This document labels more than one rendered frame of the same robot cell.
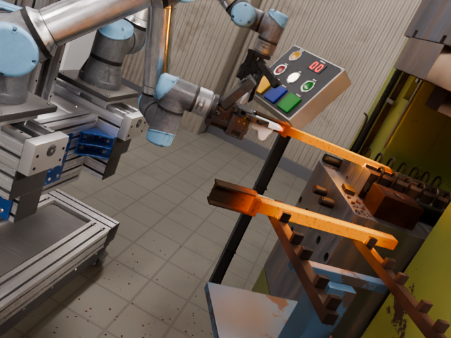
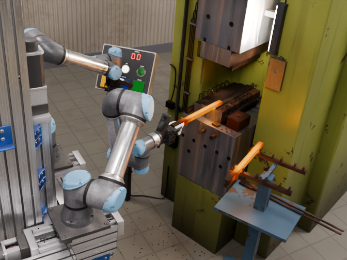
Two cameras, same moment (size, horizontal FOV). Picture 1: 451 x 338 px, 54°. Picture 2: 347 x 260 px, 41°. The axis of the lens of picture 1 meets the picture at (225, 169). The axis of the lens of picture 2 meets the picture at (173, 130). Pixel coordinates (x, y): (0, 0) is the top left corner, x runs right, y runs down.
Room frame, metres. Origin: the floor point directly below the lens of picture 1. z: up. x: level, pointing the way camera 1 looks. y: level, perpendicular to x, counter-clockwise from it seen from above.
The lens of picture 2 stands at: (-0.36, 1.34, 2.25)
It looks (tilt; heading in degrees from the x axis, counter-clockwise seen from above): 31 degrees down; 319
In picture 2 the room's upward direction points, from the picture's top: 5 degrees clockwise
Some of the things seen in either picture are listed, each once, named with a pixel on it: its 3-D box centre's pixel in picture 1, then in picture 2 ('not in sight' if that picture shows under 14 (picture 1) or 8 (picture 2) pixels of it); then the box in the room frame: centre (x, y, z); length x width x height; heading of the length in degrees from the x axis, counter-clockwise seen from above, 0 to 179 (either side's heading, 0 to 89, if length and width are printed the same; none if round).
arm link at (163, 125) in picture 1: (162, 123); (138, 161); (1.18, 0.21, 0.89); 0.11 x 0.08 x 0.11; 32
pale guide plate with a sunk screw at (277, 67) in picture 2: not in sight; (275, 74); (1.01, -0.54, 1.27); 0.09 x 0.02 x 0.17; 11
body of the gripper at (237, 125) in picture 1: (229, 116); (163, 135); (1.19, 0.05, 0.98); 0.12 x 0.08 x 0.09; 101
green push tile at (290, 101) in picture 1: (289, 103); (138, 87); (1.68, -0.12, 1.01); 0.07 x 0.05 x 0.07; 36
